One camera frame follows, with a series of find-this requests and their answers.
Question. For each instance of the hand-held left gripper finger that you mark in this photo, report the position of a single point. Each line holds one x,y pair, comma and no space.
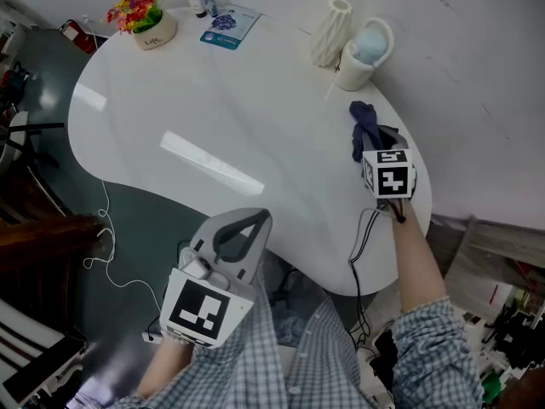
238,220
252,241

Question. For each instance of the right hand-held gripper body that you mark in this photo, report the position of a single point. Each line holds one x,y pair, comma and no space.
389,175

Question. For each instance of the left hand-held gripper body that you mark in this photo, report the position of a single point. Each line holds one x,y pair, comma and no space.
200,309

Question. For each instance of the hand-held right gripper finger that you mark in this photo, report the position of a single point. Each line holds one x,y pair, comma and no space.
385,136

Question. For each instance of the dark blue cloth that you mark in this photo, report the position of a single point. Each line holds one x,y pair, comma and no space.
364,122

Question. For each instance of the person's right forearm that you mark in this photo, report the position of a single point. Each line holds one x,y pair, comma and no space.
415,258

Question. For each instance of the person's left forearm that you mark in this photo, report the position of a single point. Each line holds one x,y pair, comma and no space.
166,369

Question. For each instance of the white tabletop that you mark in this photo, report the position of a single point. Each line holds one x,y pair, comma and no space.
213,100

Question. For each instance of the white power strip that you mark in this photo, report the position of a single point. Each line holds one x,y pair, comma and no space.
152,337

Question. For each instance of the blue jeans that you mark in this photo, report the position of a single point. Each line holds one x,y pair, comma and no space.
289,309

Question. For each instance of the light blue round puff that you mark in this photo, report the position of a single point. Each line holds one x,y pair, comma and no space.
370,45

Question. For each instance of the white ribbed vase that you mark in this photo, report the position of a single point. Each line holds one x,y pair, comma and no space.
330,32

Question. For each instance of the grey board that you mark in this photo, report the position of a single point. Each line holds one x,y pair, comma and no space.
489,254

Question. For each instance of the checked shirt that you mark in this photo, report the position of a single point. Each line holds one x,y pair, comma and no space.
332,356

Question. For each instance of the brown wooden furniture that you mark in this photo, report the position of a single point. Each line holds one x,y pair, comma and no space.
38,262

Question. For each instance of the white and black shelf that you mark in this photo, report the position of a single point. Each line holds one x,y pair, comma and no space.
30,356

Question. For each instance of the blue flat sachet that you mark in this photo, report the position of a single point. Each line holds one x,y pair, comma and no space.
230,28

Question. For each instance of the flower pot with colourful flowers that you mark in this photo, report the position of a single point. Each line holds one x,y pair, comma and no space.
147,21

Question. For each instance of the small blue box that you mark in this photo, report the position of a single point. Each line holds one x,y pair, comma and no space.
209,1

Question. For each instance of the white cosmetic tube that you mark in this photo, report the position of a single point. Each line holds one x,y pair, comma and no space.
195,1

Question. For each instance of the green container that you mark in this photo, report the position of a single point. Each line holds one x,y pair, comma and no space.
491,387

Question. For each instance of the red fire extinguisher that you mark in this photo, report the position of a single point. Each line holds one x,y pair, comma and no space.
78,34

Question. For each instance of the white chair with black frame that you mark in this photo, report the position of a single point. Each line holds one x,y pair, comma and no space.
17,136

